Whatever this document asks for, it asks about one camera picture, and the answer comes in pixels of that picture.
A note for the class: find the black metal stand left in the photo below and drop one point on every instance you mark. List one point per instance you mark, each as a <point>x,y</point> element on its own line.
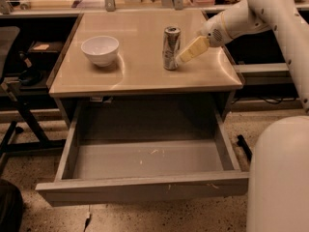
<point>43,143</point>

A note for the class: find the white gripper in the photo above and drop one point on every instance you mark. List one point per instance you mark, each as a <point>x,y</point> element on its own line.
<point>213,32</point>

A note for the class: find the dark object bottom left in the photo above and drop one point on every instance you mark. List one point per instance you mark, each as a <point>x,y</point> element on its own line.
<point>11,207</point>

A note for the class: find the silver redbull can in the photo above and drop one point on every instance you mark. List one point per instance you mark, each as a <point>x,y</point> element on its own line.
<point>171,46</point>

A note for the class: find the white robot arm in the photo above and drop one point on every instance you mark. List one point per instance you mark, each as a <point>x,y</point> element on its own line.
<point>278,186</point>

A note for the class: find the grey cabinet with beige top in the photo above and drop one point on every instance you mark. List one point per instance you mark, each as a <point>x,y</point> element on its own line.
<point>140,65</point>

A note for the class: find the white ceramic bowl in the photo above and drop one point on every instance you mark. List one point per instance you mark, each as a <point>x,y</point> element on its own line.
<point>102,51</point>

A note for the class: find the open grey top drawer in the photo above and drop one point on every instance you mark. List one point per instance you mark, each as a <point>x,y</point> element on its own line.
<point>135,151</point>

